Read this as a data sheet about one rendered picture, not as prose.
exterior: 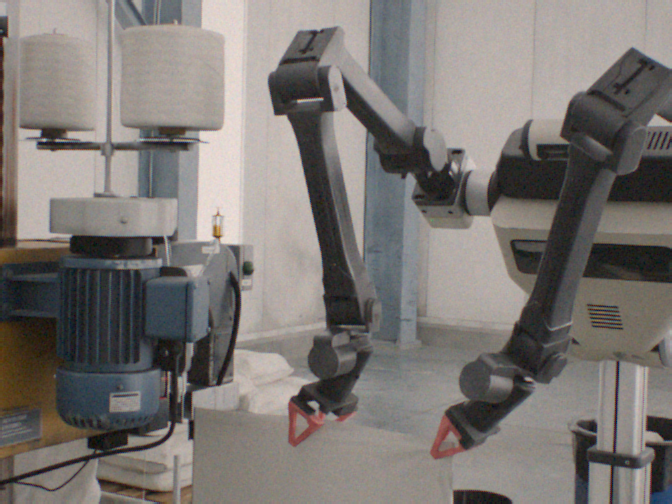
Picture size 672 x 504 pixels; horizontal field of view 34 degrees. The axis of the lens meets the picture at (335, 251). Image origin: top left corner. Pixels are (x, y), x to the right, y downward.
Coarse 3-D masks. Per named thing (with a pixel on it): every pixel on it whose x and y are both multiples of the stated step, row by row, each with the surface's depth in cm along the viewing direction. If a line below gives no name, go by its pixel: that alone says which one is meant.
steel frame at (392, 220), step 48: (144, 0) 777; (192, 0) 768; (384, 0) 1055; (384, 48) 1057; (144, 192) 787; (192, 192) 779; (384, 192) 1061; (384, 240) 1063; (384, 288) 1064; (384, 336) 1066
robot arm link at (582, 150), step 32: (576, 96) 148; (640, 128) 142; (576, 160) 148; (608, 160) 145; (576, 192) 150; (608, 192) 151; (576, 224) 152; (544, 256) 158; (576, 256) 155; (544, 288) 159; (576, 288) 160; (544, 320) 161; (544, 352) 163
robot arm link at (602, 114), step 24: (624, 72) 145; (648, 72) 143; (600, 96) 146; (624, 96) 143; (648, 96) 142; (576, 120) 147; (600, 120) 144; (624, 120) 142; (648, 120) 145; (600, 144) 146
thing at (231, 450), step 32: (224, 416) 194; (256, 416) 193; (224, 448) 194; (256, 448) 189; (288, 448) 185; (320, 448) 182; (352, 448) 181; (384, 448) 180; (416, 448) 178; (448, 448) 175; (192, 480) 198; (224, 480) 194; (256, 480) 190; (288, 480) 185; (320, 480) 182; (352, 480) 181; (384, 480) 180; (416, 480) 178; (448, 480) 175
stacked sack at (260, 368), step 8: (240, 352) 551; (248, 352) 562; (256, 352) 552; (240, 360) 537; (248, 360) 534; (256, 360) 538; (264, 360) 543; (272, 360) 548; (280, 360) 553; (240, 368) 527; (248, 368) 529; (256, 368) 533; (264, 368) 538; (272, 368) 544; (280, 368) 550; (288, 368) 555; (248, 376) 527; (256, 376) 529; (264, 376) 536; (272, 376) 542; (280, 376) 549; (256, 384) 533
